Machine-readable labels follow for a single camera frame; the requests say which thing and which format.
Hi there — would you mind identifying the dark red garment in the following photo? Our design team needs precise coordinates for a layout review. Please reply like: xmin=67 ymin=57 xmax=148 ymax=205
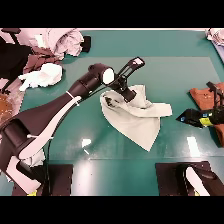
xmin=22 ymin=45 xmax=65 ymax=75

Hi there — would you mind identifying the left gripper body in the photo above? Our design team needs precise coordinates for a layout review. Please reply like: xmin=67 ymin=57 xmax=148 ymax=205
xmin=109 ymin=75 xmax=138 ymax=103

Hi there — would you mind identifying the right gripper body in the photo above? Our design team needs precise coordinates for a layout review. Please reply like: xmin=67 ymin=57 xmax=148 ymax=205
xmin=185 ymin=108 xmax=215 ymax=130

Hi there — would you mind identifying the orange garment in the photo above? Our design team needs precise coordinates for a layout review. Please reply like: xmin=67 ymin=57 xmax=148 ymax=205
xmin=189 ymin=82 xmax=224 ymax=148

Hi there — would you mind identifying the black garment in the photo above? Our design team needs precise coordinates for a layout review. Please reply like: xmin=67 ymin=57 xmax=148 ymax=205
xmin=0 ymin=41 xmax=34 ymax=82

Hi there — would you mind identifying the cream T-shirt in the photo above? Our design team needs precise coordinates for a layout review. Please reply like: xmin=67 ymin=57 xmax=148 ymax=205
xmin=99 ymin=84 xmax=174 ymax=153

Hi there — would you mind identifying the pale pink garment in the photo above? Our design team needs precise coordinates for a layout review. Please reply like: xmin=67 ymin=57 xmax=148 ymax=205
xmin=205 ymin=28 xmax=224 ymax=47

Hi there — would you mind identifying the white garment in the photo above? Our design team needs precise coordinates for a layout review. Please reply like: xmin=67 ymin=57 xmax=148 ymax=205
xmin=17 ymin=62 xmax=64 ymax=92

